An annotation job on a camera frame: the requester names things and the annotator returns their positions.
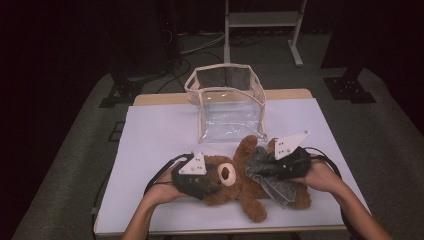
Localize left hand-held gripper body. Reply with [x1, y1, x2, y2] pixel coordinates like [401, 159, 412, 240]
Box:
[171, 152, 216, 201]

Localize white metal stand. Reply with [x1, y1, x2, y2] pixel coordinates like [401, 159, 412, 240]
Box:
[223, 0, 308, 68]

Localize hand-held gripper black cable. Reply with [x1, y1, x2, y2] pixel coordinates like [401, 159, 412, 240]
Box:
[91, 153, 195, 218]
[304, 146, 363, 240]

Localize person's left hand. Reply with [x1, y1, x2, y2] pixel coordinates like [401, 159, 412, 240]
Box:
[143, 172, 188, 206]

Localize right hand-held gripper black cable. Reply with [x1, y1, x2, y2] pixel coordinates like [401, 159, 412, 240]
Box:
[304, 146, 363, 240]

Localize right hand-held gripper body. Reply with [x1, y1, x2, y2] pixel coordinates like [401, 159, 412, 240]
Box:
[273, 130, 313, 182]

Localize wooden table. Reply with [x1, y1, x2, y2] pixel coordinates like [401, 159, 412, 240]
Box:
[93, 88, 371, 237]

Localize floor cables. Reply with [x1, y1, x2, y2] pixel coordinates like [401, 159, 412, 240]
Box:
[156, 29, 228, 94]

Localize white table sheet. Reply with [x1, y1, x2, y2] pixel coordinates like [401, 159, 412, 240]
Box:
[94, 98, 371, 236]

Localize left hand-held gripper black cable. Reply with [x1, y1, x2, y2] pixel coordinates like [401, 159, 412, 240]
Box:
[91, 153, 195, 218]

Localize clear plastic bag beige trim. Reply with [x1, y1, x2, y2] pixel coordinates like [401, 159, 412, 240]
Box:
[184, 63, 268, 144]

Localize brown teddy bear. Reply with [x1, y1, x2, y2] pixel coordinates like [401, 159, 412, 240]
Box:
[201, 134, 313, 224]

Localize person's right hand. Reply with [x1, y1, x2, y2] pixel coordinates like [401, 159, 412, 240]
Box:
[289, 156, 347, 198]

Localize black stand base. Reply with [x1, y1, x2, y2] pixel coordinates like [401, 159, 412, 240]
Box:
[98, 71, 144, 108]
[322, 66, 377, 104]

